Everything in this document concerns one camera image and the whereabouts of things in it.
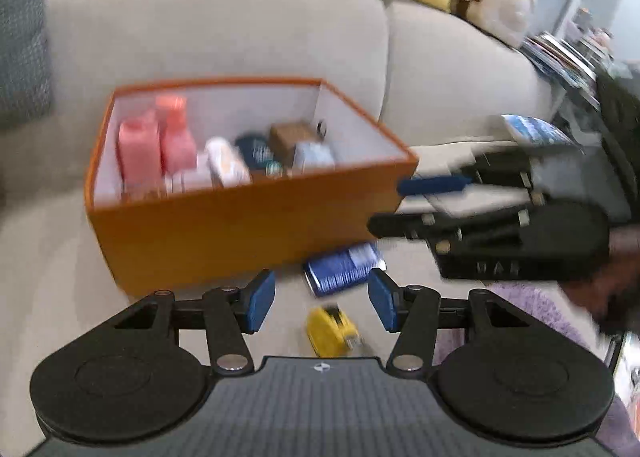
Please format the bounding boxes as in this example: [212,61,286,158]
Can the purple knit clothing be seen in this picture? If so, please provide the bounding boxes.
[435,282,640,457]

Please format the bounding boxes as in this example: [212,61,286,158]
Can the blue can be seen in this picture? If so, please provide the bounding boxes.
[303,242,387,298]

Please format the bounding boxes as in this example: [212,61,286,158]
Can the blue white booklet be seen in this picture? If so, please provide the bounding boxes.
[502,114,576,148]

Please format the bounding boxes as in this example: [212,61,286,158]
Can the brown cardboard box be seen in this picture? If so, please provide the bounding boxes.
[270,121,321,165]

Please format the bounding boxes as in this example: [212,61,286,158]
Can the pink pump bottle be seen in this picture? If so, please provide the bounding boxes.
[155,94,198,173]

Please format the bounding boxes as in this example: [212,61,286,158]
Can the orange storage box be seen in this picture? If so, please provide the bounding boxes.
[84,77,420,298]

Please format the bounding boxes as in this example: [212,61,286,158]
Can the yellow tape measure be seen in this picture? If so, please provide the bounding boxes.
[306,305,362,357]

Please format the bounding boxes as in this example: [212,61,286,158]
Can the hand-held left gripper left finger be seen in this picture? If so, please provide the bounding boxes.
[112,268,277,374]

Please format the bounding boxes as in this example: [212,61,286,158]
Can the houndstooth pillow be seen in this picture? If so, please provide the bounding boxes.
[0,0,53,130]

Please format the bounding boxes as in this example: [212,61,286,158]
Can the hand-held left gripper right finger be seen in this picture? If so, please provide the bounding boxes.
[367,268,526,373]

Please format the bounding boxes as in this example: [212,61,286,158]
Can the beige sofa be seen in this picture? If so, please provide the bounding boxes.
[0,0,601,457]

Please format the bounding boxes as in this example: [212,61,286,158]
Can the dark jar with green label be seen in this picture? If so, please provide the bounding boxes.
[235,133,283,178]

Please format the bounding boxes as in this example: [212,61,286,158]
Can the stack of magazines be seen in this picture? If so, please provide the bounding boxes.
[520,30,608,103]

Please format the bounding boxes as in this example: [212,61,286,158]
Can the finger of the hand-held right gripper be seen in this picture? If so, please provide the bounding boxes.
[397,150,532,199]
[367,210,531,244]

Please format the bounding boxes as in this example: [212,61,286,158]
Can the dark cloth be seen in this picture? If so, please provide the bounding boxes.
[595,67,640,223]

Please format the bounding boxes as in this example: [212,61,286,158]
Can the white tube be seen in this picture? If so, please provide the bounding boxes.
[205,137,252,186]

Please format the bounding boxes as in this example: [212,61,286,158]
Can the pale blue white packet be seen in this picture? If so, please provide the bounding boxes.
[291,141,337,173]

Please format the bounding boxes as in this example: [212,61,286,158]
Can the pink jug bottle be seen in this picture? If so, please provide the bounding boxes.
[116,110,163,188]

